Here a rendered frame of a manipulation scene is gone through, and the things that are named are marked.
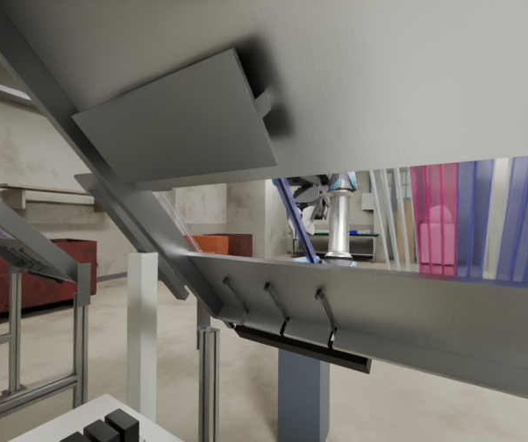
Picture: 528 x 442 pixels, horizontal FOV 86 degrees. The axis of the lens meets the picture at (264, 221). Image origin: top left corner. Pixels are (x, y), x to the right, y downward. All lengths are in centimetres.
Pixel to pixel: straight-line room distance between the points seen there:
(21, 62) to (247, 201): 696
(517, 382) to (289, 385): 92
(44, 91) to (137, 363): 72
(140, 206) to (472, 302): 56
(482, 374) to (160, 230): 61
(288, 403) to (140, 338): 72
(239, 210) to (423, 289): 712
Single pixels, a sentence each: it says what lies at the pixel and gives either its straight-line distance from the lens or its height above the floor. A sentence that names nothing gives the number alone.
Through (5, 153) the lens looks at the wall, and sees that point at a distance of 457.
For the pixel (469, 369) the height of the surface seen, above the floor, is 70.
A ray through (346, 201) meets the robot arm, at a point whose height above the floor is 102.
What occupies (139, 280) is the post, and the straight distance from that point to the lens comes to 91.
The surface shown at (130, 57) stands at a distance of 43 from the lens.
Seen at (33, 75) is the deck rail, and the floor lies 114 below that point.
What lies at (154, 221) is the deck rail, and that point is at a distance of 62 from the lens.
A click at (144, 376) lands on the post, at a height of 48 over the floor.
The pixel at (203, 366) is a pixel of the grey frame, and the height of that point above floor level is 55.
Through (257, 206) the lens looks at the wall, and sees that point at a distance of 724.
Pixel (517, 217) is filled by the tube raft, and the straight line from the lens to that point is 39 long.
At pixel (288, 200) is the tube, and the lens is 41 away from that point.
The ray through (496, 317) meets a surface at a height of 80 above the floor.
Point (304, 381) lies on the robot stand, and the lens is 133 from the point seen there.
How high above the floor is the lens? 93
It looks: level
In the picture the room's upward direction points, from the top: straight up
